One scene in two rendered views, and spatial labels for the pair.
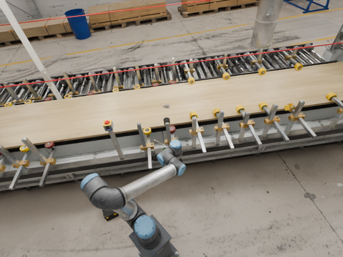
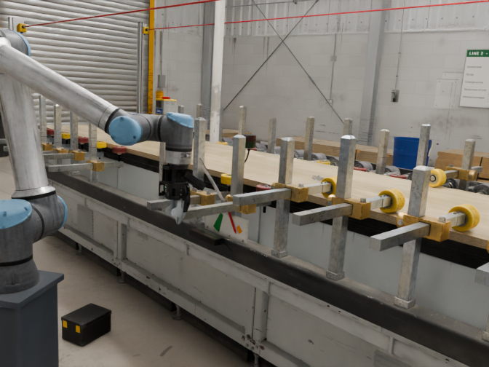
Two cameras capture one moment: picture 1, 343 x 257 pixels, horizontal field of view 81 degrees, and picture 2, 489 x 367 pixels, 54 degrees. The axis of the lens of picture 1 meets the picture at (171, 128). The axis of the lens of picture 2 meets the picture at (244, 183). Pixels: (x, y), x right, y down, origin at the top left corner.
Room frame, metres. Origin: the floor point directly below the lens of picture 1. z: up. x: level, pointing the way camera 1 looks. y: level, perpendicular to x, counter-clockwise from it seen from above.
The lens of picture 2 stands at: (0.10, -1.40, 1.29)
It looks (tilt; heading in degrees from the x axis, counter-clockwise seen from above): 11 degrees down; 49
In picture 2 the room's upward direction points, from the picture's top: 3 degrees clockwise
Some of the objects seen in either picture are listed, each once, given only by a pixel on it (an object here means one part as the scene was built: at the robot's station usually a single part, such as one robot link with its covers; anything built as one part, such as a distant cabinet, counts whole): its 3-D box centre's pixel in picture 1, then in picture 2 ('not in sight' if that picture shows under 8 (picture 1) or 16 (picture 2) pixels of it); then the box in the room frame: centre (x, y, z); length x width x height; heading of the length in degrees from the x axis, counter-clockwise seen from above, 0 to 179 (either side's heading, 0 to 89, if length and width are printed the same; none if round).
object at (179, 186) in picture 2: not in sight; (175, 181); (0.98, -0.02, 0.97); 0.09 x 0.08 x 0.12; 3
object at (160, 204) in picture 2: (149, 150); (193, 199); (1.24, 0.24, 0.82); 0.44 x 0.03 x 0.04; 3
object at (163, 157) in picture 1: (166, 156); (145, 127); (0.91, 0.06, 1.14); 0.12 x 0.12 x 0.09; 40
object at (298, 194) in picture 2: (196, 131); (289, 191); (1.31, -0.24, 0.95); 0.14 x 0.06 x 0.05; 93
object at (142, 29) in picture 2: not in sight; (142, 86); (2.29, 2.64, 1.25); 0.15 x 0.08 x 1.10; 93
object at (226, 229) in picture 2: (167, 150); (225, 224); (1.27, 0.06, 0.75); 0.26 x 0.01 x 0.10; 93
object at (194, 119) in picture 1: (194, 135); (283, 204); (1.31, -0.22, 0.89); 0.04 x 0.04 x 0.48; 3
